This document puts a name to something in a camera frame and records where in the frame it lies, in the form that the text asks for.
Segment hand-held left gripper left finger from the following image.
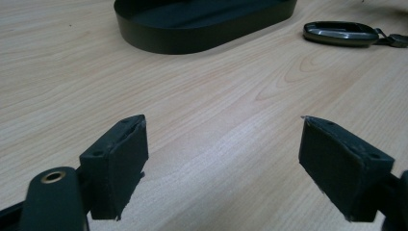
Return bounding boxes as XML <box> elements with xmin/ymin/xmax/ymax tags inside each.
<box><xmin>78</xmin><ymin>114</ymin><xmax>150</xmax><ymax>221</ymax></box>

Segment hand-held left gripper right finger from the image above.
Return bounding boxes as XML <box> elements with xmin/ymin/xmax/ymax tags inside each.
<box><xmin>297</xmin><ymin>115</ymin><xmax>395</xmax><ymax>223</ymax></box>

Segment black car key fob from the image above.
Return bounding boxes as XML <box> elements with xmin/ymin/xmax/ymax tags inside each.
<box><xmin>302</xmin><ymin>20</ymin><xmax>380</xmax><ymax>48</ymax></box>

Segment black oval tray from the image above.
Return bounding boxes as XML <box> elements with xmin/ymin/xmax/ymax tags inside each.
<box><xmin>113</xmin><ymin>0</ymin><xmax>298</xmax><ymax>56</ymax></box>

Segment metal key ring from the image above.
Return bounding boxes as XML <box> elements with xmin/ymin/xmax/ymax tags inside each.
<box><xmin>374</xmin><ymin>27</ymin><xmax>408</xmax><ymax>49</ymax></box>

